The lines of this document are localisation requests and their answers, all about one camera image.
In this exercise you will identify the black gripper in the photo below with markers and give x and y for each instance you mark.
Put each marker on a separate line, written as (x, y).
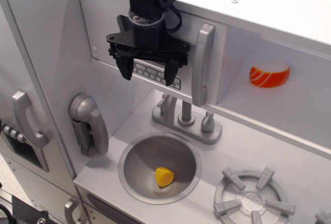
(150, 44)

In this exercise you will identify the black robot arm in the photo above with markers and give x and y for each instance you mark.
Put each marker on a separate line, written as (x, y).
(151, 13)

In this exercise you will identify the grey toy faucet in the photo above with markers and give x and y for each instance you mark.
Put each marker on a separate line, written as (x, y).
(202, 127)

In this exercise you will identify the round metal sink bowl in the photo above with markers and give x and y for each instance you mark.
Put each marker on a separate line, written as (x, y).
(142, 156)

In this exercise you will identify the yellow toy corn piece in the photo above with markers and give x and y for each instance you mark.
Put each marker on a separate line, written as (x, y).
(163, 176)

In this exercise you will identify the white toy kitchen cabinet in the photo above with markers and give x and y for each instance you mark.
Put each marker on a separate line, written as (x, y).
(55, 50)

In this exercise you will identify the orange salmon sushi toy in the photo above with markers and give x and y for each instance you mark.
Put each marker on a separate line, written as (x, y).
(271, 74)

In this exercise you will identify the dark oven vent grille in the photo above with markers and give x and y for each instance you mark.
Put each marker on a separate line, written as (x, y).
(113, 213)

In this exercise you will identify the grey ice dispenser panel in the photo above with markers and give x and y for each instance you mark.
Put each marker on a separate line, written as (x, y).
(19, 145)

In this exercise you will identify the grey toy stove burner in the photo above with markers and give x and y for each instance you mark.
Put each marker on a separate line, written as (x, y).
(249, 196)

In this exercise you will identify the grey toy wall phone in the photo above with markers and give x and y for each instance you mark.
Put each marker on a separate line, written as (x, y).
(89, 126)

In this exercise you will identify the grey fridge door handle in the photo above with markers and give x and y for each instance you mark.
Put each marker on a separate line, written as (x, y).
(21, 103)

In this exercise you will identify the grey lower door handle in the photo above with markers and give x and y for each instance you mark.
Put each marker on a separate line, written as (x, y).
(69, 208)

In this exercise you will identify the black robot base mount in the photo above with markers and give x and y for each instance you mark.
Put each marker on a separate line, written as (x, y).
(17, 211)

